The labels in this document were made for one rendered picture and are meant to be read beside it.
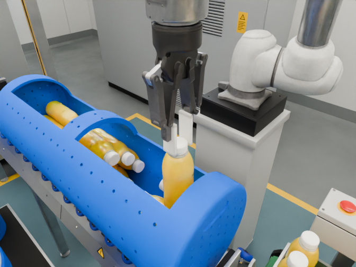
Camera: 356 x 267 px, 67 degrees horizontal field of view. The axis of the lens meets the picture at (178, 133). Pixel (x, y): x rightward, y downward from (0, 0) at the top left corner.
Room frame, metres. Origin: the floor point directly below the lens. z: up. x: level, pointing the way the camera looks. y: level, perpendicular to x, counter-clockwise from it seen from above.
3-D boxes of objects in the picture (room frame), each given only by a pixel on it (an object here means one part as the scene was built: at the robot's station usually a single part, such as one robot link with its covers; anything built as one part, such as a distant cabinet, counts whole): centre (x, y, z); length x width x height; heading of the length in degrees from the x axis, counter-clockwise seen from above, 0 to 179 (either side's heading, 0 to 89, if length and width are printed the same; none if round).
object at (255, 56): (1.05, -0.31, 1.25); 0.18 x 0.16 x 0.22; 61
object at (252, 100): (1.07, -0.28, 1.11); 0.22 x 0.18 x 0.06; 54
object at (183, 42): (0.42, 0.00, 1.50); 0.08 x 0.07 x 0.09; 138
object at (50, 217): (0.97, 0.72, 0.31); 0.06 x 0.06 x 0.63; 48
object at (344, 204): (0.43, -0.41, 1.11); 0.04 x 0.04 x 0.01
